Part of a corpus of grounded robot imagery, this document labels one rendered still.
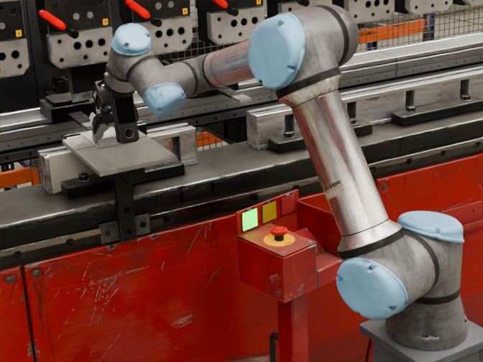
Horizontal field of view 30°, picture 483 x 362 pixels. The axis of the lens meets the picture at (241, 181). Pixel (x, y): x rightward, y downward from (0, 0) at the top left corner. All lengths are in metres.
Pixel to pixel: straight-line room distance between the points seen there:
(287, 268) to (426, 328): 0.46
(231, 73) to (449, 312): 0.62
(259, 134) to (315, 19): 0.88
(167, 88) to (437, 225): 0.59
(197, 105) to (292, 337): 0.73
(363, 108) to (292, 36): 1.08
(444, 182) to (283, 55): 1.23
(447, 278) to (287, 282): 0.51
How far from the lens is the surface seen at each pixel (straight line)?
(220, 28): 2.23
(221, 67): 1.82
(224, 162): 2.30
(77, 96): 2.17
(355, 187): 1.50
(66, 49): 2.09
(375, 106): 2.56
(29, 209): 2.11
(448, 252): 1.62
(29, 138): 2.40
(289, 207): 2.20
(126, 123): 1.96
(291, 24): 1.49
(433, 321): 1.66
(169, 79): 1.81
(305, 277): 2.08
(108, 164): 1.97
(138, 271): 2.20
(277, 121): 2.38
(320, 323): 2.54
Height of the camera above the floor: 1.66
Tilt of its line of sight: 21 degrees down
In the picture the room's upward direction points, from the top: 2 degrees counter-clockwise
